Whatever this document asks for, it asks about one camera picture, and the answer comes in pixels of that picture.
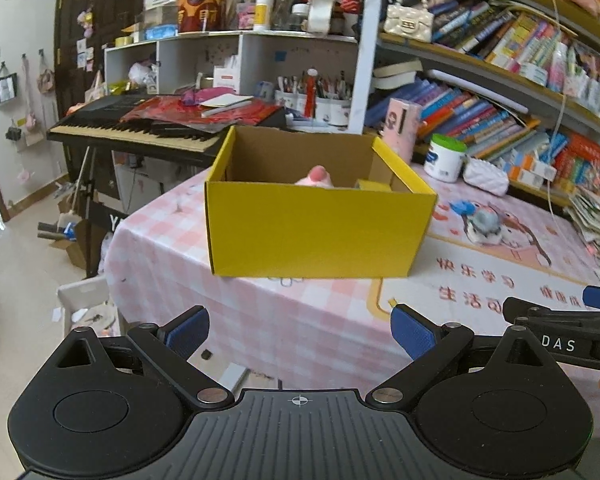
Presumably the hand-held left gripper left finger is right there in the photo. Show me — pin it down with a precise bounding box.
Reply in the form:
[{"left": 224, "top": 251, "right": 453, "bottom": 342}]
[{"left": 44, "top": 305, "right": 237, "bottom": 409}]

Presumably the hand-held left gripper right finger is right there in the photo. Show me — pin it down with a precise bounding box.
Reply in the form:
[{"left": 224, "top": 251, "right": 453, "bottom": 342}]
[{"left": 365, "top": 304, "right": 561, "bottom": 409}]

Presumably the grey toy robot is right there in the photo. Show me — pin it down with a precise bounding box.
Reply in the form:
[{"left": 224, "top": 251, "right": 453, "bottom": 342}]
[{"left": 450, "top": 200, "right": 506, "bottom": 247}]

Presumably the yellow cardboard box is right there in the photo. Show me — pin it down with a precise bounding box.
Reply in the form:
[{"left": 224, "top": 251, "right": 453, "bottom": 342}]
[{"left": 204, "top": 125, "right": 439, "bottom": 280}]

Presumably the pink plush pig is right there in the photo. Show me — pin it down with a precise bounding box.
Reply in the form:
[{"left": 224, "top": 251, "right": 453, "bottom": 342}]
[{"left": 293, "top": 165, "right": 337, "bottom": 189}]

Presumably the stack of paper booklets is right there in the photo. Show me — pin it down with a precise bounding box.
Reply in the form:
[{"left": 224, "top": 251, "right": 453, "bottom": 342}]
[{"left": 566, "top": 191, "right": 600, "bottom": 283}]

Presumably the red boxed dictionary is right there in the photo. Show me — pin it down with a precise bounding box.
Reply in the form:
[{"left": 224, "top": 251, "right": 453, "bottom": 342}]
[{"left": 555, "top": 132, "right": 600, "bottom": 196}]

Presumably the brown cardboard box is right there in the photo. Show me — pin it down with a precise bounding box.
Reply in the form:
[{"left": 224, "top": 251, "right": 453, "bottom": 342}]
[{"left": 37, "top": 207, "right": 107, "bottom": 272}]

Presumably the white quilted pouch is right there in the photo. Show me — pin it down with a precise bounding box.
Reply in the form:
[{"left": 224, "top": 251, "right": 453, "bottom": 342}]
[{"left": 462, "top": 157, "right": 511, "bottom": 197}]

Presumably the black keyboard stand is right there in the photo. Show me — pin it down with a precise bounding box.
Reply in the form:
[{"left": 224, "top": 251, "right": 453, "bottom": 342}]
[{"left": 62, "top": 142, "right": 131, "bottom": 281}]

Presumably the white jar green lid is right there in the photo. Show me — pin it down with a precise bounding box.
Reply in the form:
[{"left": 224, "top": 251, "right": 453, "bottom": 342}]
[{"left": 423, "top": 134, "right": 469, "bottom": 184}]

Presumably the row of colourful books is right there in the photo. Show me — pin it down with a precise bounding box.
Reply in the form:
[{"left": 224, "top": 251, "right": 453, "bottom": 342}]
[{"left": 367, "top": 60, "right": 571, "bottom": 181}]

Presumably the pile of red packets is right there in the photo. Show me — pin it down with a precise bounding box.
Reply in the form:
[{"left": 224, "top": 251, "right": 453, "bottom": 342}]
[{"left": 120, "top": 91, "right": 286, "bottom": 131}]

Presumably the black electronic keyboard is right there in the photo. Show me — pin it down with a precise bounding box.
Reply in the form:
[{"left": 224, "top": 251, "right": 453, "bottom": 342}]
[{"left": 46, "top": 94, "right": 288, "bottom": 168}]

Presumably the white booklet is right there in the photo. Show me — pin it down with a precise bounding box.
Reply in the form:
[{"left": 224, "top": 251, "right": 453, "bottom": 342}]
[{"left": 200, "top": 93, "right": 255, "bottom": 118}]

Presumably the red tassel ornament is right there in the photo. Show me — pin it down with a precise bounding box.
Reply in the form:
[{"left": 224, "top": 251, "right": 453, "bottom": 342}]
[{"left": 303, "top": 70, "right": 317, "bottom": 118}]

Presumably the white cubby shelf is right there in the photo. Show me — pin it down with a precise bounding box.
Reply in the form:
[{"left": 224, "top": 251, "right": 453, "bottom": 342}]
[{"left": 103, "top": 30, "right": 361, "bottom": 128}]

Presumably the row of thin books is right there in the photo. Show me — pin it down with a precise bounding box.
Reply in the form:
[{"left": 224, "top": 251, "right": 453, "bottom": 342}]
[{"left": 430, "top": 0, "right": 600, "bottom": 111}]

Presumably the small pink bag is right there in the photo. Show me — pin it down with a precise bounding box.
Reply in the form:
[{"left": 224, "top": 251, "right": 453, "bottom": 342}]
[{"left": 36, "top": 52, "right": 56, "bottom": 94}]

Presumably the white wooden bookshelf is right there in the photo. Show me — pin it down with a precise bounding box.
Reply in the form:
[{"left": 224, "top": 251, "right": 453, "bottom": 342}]
[{"left": 350, "top": 0, "right": 600, "bottom": 211}]

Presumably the black tote bag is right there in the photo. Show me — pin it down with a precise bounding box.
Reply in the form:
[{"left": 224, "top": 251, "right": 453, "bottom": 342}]
[{"left": 0, "top": 62, "right": 19, "bottom": 107}]

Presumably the cream quilted handbag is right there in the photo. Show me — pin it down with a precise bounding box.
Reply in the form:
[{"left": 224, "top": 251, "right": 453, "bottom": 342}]
[{"left": 383, "top": 0, "right": 435, "bottom": 42}]

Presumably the fortune god paper decoration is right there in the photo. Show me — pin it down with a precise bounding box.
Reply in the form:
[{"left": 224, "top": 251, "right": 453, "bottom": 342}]
[{"left": 176, "top": 0, "right": 227, "bottom": 34}]

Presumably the white bottle yellow label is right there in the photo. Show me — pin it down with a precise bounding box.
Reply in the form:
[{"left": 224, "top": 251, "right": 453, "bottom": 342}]
[{"left": 252, "top": 0, "right": 273, "bottom": 31}]

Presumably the dark wooden door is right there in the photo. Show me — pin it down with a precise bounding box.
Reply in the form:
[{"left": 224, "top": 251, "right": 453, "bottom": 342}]
[{"left": 55, "top": 0, "right": 151, "bottom": 111}]

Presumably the white ribbon holder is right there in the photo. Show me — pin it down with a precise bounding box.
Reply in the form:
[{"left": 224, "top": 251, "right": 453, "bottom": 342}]
[{"left": 307, "top": 0, "right": 337, "bottom": 36}]

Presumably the white charging cable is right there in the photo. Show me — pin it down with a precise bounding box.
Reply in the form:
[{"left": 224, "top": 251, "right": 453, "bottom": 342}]
[{"left": 542, "top": 0, "right": 571, "bottom": 218}]

